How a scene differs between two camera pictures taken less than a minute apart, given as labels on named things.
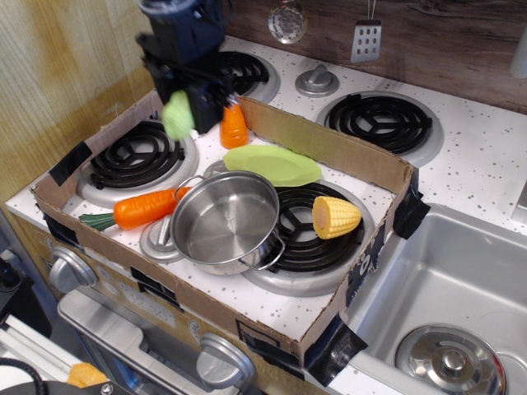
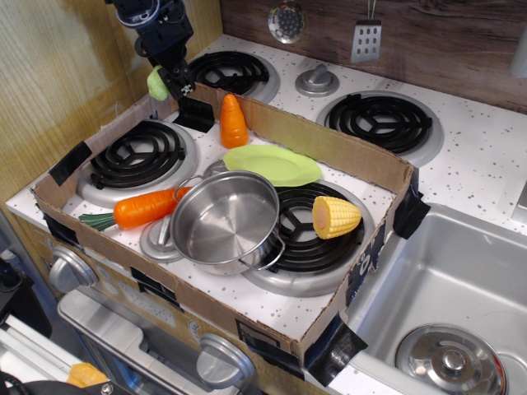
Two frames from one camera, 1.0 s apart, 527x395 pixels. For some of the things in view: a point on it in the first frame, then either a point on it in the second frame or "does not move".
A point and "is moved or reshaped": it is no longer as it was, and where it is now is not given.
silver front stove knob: (156, 241) does not move
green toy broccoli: (178, 116) is moved or reshaped
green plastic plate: (283, 167) does not move
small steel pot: (226, 220) does not move
